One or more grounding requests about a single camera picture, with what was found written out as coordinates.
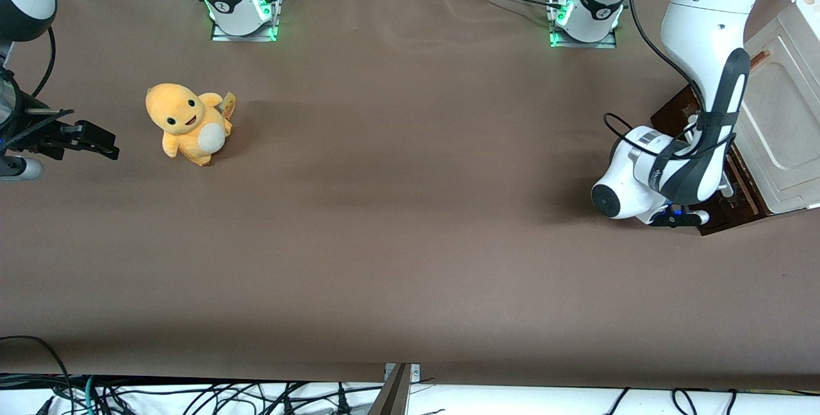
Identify yellow plush toy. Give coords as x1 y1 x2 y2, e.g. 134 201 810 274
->
145 83 234 167

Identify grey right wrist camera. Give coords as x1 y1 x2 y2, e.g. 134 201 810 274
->
0 156 44 182

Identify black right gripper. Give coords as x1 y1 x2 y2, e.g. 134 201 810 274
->
0 90 121 161

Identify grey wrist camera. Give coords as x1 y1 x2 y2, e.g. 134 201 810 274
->
0 156 44 182
649 206 710 229

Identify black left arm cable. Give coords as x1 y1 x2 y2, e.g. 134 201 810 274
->
602 0 739 161

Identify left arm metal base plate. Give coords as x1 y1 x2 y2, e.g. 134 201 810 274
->
547 0 618 49

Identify silver bracket plate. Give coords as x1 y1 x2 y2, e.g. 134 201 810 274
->
384 362 422 382

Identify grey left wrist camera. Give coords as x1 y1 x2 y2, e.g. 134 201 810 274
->
649 206 710 229

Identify dark mount post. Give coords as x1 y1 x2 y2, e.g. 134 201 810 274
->
368 364 412 415

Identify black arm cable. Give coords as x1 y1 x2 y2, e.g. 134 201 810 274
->
31 26 57 99
602 0 739 161

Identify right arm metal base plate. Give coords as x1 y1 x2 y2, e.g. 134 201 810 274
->
211 0 281 43

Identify dark wood drawer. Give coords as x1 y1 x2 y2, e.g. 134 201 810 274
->
650 84 771 237

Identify black looped floor cable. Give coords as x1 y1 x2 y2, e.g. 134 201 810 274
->
0 336 76 415

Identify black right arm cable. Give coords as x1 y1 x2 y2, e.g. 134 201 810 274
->
31 26 57 99

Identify cream drawer cabinet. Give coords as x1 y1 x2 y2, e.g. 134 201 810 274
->
727 0 820 216

